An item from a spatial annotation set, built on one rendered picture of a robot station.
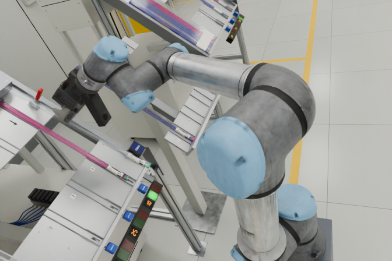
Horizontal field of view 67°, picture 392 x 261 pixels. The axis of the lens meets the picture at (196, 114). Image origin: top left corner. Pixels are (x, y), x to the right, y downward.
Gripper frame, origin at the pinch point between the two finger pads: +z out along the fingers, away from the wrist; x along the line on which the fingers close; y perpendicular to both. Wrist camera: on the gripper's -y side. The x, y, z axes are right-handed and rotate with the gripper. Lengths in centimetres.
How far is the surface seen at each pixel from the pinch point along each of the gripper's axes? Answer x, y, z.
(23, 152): -14, 8, 57
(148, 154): -14.6, -30.0, 6.2
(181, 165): -35, -52, 22
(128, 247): 18.2, -39.5, 9.2
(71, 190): 11.9, -14.6, 11.6
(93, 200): 11.3, -21.9, 10.2
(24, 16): -165, 100, 135
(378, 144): -89, -138, -38
